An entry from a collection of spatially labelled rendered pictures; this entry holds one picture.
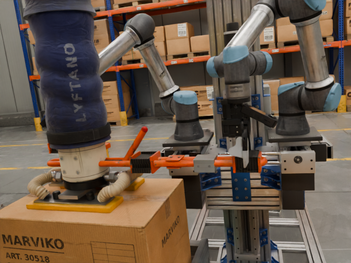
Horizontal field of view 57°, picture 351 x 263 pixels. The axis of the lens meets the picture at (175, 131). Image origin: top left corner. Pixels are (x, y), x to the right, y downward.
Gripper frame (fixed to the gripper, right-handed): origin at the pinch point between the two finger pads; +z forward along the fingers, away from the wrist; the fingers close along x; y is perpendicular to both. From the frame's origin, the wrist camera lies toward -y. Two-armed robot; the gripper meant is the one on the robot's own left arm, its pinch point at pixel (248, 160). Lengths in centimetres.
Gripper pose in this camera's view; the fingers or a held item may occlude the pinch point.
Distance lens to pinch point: 105.3
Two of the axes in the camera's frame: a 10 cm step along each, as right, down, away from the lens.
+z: 1.0, 9.8, 1.9
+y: -9.5, 0.3, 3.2
